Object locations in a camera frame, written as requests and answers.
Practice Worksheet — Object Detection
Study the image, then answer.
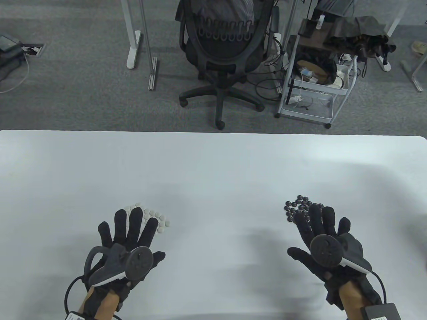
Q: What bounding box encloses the person's right hand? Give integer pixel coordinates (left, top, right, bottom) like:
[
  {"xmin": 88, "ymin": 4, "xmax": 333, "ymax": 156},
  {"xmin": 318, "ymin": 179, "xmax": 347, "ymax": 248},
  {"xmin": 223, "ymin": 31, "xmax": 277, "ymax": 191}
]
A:
[{"xmin": 288, "ymin": 203, "xmax": 382, "ymax": 310}]

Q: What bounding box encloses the person's left hand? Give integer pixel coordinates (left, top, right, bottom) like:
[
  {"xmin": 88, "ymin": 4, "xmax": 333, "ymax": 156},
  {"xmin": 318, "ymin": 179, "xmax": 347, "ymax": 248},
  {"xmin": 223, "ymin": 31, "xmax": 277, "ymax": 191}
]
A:
[{"xmin": 80, "ymin": 207, "xmax": 166, "ymax": 314}]

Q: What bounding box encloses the group of black go stones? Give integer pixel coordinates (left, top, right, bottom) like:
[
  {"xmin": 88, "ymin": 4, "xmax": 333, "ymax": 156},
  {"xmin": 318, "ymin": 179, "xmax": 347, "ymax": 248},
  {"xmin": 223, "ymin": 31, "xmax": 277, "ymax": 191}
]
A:
[{"xmin": 284, "ymin": 195, "xmax": 326, "ymax": 223}]

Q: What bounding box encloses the group of white go stones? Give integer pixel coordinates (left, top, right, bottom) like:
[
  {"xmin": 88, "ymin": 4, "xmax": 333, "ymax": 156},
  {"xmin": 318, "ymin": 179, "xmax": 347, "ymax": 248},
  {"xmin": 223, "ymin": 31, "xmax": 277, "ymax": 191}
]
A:
[{"xmin": 123, "ymin": 202, "xmax": 170, "ymax": 237}]

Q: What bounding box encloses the person's left forearm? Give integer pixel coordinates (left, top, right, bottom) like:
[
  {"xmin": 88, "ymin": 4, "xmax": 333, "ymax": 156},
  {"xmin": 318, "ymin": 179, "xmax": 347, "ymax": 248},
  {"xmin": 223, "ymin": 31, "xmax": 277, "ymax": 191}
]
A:
[{"xmin": 78, "ymin": 287, "xmax": 120, "ymax": 320}]

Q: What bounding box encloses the person's right forearm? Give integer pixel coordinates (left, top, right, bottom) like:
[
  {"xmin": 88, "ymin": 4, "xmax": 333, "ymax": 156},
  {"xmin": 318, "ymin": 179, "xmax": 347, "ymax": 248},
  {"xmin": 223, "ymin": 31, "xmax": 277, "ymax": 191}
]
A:
[{"xmin": 338, "ymin": 282, "xmax": 367, "ymax": 320}]

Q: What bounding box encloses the grey white right hand controller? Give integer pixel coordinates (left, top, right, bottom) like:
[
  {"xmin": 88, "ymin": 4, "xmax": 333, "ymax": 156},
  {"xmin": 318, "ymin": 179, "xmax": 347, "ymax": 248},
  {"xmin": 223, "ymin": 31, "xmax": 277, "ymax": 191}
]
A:
[{"xmin": 310, "ymin": 233, "xmax": 372, "ymax": 274}]

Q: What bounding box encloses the dark grey left hand controller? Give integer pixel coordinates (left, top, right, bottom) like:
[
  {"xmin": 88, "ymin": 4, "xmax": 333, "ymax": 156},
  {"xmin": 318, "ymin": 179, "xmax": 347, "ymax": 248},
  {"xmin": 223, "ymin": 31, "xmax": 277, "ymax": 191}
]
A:
[{"xmin": 83, "ymin": 243, "xmax": 154, "ymax": 286}]

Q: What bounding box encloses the black right wrist sensor box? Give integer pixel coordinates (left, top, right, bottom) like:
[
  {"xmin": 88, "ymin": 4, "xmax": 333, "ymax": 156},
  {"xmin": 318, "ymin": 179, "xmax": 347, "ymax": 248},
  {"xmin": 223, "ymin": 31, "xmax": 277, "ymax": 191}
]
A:
[{"xmin": 361, "ymin": 303, "xmax": 401, "ymax": 320}]

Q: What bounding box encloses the white wheeled utility cart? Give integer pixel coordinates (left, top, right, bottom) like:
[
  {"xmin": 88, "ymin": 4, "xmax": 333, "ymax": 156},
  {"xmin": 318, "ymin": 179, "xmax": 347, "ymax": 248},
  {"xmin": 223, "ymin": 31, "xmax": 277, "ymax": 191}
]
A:
[{"xmin": 275, "ymin": 17, "xmax": 359, "ymax": 130}]

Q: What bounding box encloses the white power adapter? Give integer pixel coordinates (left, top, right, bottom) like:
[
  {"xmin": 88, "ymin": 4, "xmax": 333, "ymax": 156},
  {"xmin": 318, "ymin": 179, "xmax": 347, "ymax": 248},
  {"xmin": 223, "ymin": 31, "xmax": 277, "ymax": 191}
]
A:
[{"xmin": 335, "ymin": 63, "xmax": 351, "ymax": 89}]

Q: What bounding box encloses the black and tan bag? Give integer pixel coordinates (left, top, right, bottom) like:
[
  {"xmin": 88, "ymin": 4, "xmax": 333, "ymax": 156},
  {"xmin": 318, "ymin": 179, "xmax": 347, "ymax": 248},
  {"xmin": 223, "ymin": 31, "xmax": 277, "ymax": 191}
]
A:
[{"xmin": 295, "ymin": 50, "xmax": 338, "ymax": 85}]

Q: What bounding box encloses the grey desk leg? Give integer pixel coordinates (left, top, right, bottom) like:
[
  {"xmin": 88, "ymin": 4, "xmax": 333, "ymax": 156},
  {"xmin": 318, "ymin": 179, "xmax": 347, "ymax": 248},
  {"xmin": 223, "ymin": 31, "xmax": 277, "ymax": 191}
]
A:
[{"xmin": 400, "ymin": 55, "xmax": 427, "ymax": 93}]

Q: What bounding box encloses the black mesh office chair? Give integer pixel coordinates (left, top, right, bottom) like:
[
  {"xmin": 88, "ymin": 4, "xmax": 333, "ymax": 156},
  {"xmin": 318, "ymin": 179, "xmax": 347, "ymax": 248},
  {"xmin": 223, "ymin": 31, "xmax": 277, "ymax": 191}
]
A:
[{"xmin": 176, "ymin": 0, "xmax": 282, "ymax": 130}]

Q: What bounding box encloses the black phone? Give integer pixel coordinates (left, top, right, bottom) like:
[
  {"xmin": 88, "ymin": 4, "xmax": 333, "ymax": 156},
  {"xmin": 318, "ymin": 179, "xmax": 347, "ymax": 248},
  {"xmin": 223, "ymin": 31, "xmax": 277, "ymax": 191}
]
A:
[{"xmin": 298, "ymin": 19, "xmax": 317, "ymax": 36}]

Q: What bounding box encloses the black crumpled cloth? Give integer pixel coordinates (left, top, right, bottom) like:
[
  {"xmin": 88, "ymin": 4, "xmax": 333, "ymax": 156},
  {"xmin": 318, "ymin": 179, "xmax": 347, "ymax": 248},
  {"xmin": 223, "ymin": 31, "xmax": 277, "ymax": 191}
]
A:
[{"xmin": 325, "ymin": 16, "xmax": 397, "ymax": 67}]

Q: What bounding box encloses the floor socket box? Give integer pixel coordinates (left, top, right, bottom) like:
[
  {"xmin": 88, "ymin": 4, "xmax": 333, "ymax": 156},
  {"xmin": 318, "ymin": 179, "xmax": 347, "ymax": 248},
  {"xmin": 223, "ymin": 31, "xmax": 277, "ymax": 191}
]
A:
[{"xmin": 22, "ymin": 43, "xmax": 45, "ymax": 56}]

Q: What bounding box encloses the white slanted desk leg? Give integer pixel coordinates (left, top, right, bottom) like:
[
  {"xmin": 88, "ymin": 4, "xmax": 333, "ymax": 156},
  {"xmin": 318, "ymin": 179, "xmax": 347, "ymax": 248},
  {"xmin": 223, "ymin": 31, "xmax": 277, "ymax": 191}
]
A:
[{"xmin": 374, "ymin": 0, "xmax": 406, "ymax": 72}]

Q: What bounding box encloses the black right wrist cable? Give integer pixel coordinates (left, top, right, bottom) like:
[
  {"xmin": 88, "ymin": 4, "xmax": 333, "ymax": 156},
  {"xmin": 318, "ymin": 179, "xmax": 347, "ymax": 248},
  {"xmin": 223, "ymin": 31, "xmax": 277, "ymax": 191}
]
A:
[{"xmin": 370, "ymin": 272, "xmax": 387, "ymax": 304}]

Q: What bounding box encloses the aluminium profile post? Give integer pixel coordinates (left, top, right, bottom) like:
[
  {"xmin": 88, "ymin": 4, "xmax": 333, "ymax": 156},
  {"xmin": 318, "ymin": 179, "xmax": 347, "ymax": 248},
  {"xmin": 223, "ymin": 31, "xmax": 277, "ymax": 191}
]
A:
[{"xmin": 138, "ymin": 0, "xmax": 158, "ymax": 90}]

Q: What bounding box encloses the white floor cable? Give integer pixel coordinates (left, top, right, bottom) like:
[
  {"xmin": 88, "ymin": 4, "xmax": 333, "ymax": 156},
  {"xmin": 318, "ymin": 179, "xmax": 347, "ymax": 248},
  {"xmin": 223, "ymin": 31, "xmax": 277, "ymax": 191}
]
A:
[{"xmin": 0, "ymin": 55, "xmax": 30, "ymax": 93}]

